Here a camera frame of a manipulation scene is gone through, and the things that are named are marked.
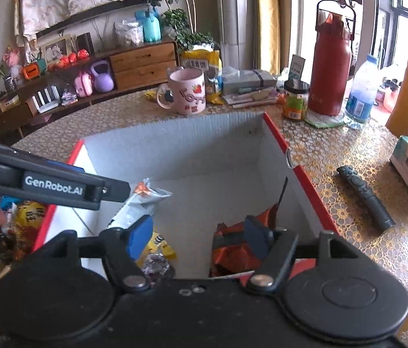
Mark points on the grey flat box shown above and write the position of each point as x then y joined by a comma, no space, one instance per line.
247,79

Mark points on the plain black remote control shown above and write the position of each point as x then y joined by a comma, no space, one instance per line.
365,197

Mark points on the clear plastic water bottle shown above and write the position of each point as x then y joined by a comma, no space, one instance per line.
361,94

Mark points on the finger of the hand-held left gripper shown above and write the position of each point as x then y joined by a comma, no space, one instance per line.
115,190

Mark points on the orange red snack packet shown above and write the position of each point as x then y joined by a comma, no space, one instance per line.
231,253

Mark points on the silver foil candy packet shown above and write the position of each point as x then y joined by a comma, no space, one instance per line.
158,266

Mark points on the small leafy potted plant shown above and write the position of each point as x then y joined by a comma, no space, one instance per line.
3,74

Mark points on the pink mug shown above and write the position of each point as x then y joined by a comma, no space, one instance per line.
187,92

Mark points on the row of red packets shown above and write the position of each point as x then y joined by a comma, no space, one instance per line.
70,60

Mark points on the stack of magazines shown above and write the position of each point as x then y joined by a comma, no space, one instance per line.
69,98

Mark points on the wooden sideboard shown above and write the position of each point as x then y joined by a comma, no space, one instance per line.
142,63

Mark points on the yellow candy wrapper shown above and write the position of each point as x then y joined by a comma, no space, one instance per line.
150,95

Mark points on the white router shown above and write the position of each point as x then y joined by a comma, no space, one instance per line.
46,99

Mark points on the dark snack packet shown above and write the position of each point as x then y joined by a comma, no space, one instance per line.
1,244

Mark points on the red thermos bottle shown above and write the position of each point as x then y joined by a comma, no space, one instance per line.
329,69

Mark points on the tall green potted plant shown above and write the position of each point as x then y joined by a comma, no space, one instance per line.
180,25

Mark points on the clear plastic bag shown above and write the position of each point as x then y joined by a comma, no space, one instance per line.
128,33

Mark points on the orange teal tissue holder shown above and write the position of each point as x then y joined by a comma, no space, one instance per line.
33,71

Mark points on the yellow snack packet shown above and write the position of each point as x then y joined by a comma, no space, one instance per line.
160,248

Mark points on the white photo frame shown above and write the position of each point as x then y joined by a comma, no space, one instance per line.
57,49

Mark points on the stack of notebooks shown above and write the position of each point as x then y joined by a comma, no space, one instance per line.
251,98

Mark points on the yellow printed snack bag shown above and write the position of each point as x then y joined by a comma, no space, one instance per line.
30,224

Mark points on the dark speaker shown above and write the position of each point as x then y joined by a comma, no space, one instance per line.
85,43

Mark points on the small cardboard box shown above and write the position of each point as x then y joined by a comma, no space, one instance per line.
8,102

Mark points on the white snack packet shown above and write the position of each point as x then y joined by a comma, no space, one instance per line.
135,206

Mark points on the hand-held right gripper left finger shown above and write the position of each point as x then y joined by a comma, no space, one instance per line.
139,237

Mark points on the purple kettlebell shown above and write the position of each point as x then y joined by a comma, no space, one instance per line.
103,79

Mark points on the black lidded glass jar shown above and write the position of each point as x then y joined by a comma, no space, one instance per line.
295,101

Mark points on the pink toy case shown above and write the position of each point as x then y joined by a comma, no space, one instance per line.
82,85

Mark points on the white standing air conditioner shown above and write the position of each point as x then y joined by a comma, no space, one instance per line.
236,18

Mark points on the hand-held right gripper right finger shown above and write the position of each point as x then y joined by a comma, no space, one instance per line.
256,237

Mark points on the white green card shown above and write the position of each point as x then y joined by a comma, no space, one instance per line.
297,67

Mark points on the green coaster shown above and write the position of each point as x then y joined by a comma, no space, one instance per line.
321,121

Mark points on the pink flower bouquet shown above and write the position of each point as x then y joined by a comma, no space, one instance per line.
12,56

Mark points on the large yellow snack bag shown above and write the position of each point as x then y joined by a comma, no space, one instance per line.
204,65

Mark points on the red cardboard box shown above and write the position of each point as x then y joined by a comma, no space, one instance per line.
204,152

